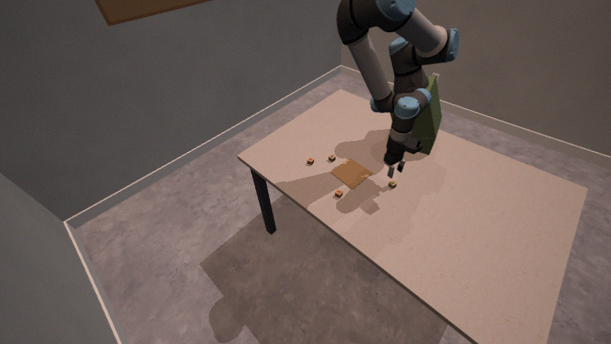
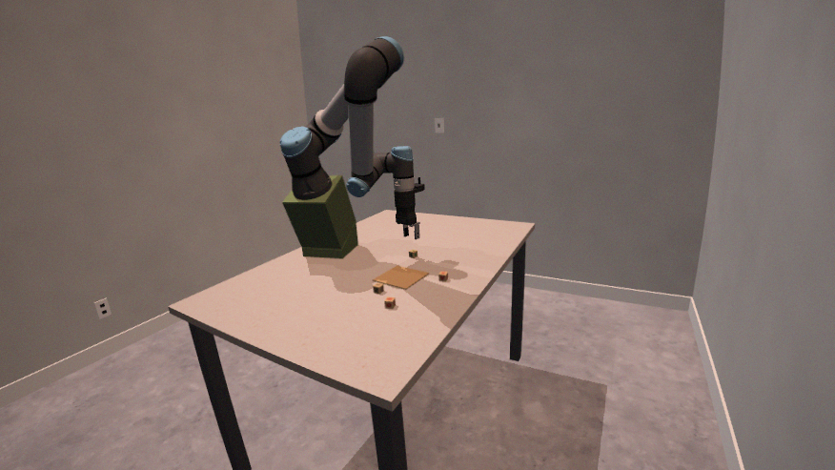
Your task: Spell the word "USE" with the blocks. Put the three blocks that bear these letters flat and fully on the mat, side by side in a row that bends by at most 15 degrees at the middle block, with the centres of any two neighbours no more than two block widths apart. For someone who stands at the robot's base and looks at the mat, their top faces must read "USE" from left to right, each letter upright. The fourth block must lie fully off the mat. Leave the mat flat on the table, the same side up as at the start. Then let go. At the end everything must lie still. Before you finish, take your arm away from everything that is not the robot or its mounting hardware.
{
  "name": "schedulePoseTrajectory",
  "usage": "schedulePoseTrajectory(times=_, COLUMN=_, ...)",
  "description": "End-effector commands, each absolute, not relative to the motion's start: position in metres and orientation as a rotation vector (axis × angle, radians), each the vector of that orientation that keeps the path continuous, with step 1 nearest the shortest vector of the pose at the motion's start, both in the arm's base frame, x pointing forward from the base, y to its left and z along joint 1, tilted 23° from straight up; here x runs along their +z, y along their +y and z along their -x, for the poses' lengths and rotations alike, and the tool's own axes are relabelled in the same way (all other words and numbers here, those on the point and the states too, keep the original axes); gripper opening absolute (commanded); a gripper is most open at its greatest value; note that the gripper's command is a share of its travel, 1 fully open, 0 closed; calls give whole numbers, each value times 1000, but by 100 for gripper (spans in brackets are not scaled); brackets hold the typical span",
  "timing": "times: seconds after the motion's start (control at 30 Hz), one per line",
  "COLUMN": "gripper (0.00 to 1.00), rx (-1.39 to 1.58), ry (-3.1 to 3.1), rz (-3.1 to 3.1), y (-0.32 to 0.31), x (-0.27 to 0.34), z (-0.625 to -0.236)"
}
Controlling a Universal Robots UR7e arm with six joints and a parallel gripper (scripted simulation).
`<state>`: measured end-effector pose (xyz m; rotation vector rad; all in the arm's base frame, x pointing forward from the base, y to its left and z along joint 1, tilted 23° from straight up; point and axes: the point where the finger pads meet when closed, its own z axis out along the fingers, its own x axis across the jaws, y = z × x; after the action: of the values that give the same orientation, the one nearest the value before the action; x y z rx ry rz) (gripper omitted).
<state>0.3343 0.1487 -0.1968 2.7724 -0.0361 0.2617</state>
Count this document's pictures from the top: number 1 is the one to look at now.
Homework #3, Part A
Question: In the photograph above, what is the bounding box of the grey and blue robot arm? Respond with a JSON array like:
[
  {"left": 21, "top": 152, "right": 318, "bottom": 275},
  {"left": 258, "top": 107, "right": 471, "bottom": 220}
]
[{"left": 337, "top": 0, "right": 459, "bottom": 133}]

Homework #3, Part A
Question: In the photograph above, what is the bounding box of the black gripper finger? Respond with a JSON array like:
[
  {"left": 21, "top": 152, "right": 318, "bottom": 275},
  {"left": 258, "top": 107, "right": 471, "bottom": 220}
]
[
  {"left": 384, "top": 162, "right": 395, "bottom": 178},
  {"left": 397, "top": 159, "right": 406, "bottom": 172}
]

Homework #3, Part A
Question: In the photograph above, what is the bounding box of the tan square mat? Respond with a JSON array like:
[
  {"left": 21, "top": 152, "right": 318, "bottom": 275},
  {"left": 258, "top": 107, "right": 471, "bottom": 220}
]
[{"left": 330, "top": 158, "right": 372, "bottom": 190}]

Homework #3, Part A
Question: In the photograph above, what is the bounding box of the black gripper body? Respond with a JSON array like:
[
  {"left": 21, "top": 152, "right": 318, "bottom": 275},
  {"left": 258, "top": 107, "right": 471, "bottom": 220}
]
[{"left": 384, "top": 127, "right": 423, "bottom": 165}]

